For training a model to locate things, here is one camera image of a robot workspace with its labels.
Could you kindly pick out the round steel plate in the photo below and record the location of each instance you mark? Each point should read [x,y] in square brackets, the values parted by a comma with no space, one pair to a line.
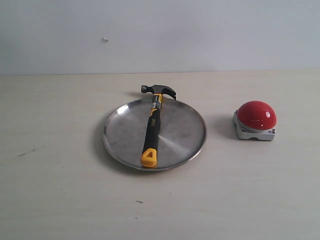
[181,137]

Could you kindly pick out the black yellow claw hammer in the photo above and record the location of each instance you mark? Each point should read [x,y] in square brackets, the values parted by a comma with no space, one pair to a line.
[148,157]

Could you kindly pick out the red dome push button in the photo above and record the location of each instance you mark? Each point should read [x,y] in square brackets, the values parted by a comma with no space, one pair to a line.
[255,120]

